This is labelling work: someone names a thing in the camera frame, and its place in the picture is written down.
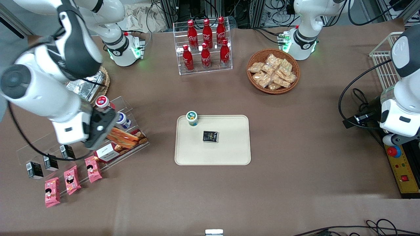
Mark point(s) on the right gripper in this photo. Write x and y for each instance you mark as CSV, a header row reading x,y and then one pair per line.
x,y
102,125

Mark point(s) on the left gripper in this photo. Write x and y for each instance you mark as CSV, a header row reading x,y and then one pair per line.
x,y
373,106

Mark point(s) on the sandwich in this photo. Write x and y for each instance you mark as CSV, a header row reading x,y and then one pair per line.
x,y
124,137

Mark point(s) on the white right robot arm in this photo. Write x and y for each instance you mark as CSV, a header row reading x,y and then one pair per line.
x,y
36,91

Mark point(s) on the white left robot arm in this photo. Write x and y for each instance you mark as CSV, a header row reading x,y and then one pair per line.
x,y
305,32

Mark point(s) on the cream plastic tray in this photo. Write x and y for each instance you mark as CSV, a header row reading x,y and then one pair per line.
x,y
229,147

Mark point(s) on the black snack pack with barcode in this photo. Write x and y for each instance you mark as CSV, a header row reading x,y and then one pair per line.
x,y
210,136
51,163
34,170
67,151

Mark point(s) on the red lid gum bottle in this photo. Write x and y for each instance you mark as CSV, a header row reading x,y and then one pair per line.
x,y
102,101

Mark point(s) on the red plaid cookie box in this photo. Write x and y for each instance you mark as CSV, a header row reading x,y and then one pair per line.
x,y
106,154

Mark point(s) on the pink cartoon snack pack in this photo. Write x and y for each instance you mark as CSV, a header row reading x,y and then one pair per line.
x,y
93,168
72,180
52,192

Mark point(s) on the black yellow control box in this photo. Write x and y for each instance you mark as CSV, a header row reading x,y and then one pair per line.
x,y
402,170

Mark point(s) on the blue lid gum bottle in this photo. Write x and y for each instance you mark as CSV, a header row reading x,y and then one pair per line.
x,y
122,118

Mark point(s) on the clear acrylic stepped stand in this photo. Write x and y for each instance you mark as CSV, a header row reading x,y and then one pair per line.
x,y
126,106

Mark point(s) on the wicker basket with foil trays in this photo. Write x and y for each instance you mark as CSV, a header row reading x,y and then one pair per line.
x,y
107,80

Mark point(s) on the clear wrapped beige snack pack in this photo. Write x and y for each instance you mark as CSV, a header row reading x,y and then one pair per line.
x,y
262,79
256,67
289,78
274,86
268,69
281,82
286,66
271,59

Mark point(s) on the green lid gum bottle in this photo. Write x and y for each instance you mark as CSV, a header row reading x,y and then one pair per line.
x,y
192,118

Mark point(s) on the clear acrylic bottle rack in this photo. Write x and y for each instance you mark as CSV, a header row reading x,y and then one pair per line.
x,y
179,65

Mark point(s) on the round brown wicker basket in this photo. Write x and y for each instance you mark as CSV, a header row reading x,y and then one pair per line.
x,y
275,91

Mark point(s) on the crumpled clear plastic sheet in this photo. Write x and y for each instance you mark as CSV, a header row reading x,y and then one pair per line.
x,y
144,18

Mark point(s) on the red cola bottle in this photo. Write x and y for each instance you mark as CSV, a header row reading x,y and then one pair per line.
x,y
221,32
224,55
192,36
205,58
207,34
188,60

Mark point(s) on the small white device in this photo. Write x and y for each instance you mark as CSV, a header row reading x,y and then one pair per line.
x,y
214,233

